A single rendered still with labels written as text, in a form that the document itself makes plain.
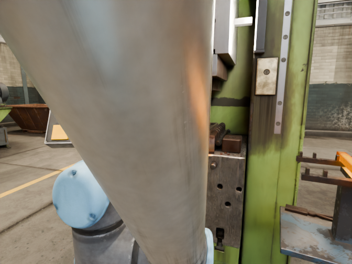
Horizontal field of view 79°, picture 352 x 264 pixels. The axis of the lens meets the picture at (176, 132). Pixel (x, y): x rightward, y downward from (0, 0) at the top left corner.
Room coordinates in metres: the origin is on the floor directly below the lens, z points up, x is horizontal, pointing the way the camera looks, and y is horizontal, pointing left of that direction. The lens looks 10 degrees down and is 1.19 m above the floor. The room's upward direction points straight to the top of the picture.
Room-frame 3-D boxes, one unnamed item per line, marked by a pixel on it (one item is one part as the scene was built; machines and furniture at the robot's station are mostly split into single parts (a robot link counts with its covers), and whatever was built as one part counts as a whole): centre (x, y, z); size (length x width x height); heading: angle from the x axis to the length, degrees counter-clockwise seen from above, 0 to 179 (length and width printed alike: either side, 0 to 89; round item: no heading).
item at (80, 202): (0.34, 0.13, 1.04); 0.12 x 0.09 x 0.10; 161
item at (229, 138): (1.03, -0.28, 0.95); 0.12 x 0.08 x 0.06; 160
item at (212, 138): (1.23, -0.16, 0.96); 0.42 x 0.20 x 0.09; 160
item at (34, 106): (6.73, 4.23, 0.42); 1.89 x 1.20 x 0.85; 73
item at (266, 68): (1.05, -0.43, 1.27); 0.09 x 0.02 x 0.17; 70
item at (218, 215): (1.22, -0.22, 0.69); 0.56 x 0.38 x 0.45; 160
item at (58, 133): (1.01, 0.55, 1.01); 0.07 x 0.05 x 0.07; 95
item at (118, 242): (0.33, 0.12, 0.93); 0.12 x 0.09 x 0.12; 82
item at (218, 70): (1.23, -0.16, 1.32); 0.42 x 0.20 x 0.10; 160
